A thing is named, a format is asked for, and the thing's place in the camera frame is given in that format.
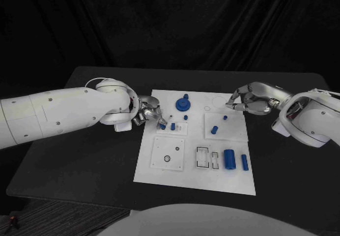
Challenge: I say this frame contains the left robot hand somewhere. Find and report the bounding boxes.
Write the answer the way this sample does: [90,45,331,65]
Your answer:
[131,95,168,126]

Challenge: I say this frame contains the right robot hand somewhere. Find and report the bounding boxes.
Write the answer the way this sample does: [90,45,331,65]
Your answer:
[224,82,293,116]

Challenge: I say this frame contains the white task board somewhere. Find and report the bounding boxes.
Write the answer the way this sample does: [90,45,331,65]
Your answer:
[132,89,256,196]

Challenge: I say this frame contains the blue gear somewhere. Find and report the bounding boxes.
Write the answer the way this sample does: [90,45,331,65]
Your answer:
[174,98,191,112]

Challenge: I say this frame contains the large blue cylinder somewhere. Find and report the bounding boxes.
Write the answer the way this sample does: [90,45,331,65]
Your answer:
[223,149,237,170]

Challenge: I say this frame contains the long thin blue cylinder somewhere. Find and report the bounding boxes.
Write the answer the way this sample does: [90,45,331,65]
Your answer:
[240,154,250,171]

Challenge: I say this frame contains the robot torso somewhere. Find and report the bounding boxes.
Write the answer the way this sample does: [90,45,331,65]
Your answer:
[95,203,319,236]

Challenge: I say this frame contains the white cable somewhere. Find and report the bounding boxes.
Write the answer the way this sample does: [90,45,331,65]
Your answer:
[85,77,113,89]
[308,88,340,97]

